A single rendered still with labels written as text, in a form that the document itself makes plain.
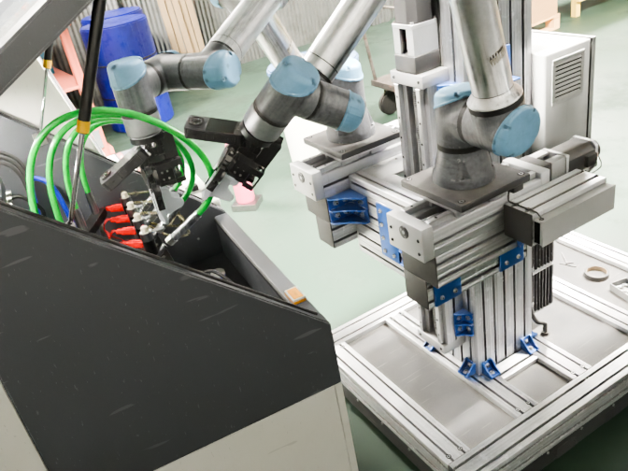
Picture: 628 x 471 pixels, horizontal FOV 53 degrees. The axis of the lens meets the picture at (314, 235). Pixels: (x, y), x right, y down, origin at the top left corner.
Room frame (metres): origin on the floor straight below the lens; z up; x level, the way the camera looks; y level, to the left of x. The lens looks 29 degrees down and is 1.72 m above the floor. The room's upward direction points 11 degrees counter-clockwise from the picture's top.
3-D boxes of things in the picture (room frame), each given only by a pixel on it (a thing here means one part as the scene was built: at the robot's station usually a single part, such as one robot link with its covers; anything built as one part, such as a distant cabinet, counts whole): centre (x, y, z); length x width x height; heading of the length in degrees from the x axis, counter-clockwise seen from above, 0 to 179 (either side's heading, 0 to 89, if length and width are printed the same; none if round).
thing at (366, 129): (1.85, -0.17, 1.09); 0.15 x 0.15 x 0.10
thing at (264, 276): (1.35, 0.14, 0.87); 0.62 x 0.04 x 0.16; 21
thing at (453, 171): (1.40, -0.39, 1.09); 0.15 x 0.15 x 0.10
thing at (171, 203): (1.28, 0.30, 1.16); 0.06 x 0.03 x 0.09; 111
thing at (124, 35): (6.45, 1.51, 0.49); 1.28 x 0.79 x 0.97; 26
